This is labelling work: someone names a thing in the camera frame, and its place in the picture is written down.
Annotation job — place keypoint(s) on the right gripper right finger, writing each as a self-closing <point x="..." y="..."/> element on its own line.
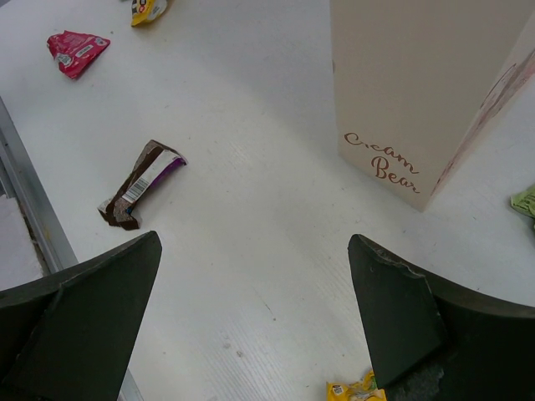
<point x="432" y="339"/>

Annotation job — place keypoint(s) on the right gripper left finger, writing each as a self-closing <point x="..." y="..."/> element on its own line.
<point x="70" y="335"/>

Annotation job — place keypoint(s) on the cream paper bag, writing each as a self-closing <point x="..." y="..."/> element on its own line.
<point x="415" y="83"/>

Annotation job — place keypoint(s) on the yellow candy packet right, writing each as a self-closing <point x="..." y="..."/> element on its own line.
<point x="366" y="389"/>

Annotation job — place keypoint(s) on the yellow candy packet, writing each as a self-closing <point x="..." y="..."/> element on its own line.
<point x="145" y="12"/>
<point x="366" y="389"/>

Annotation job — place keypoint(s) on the green snack packet right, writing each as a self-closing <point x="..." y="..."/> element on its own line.
<point x="524" y="202"/>

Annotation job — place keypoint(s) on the brown chocolate bar wrapper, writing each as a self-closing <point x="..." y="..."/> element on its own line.
<point x="155" y="161"/>

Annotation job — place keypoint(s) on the red snack packet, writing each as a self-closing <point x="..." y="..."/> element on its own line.
<point x="75" y="52"/>

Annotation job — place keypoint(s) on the yellow candy packet left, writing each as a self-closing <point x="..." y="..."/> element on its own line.
<point x="145" y="12"/>

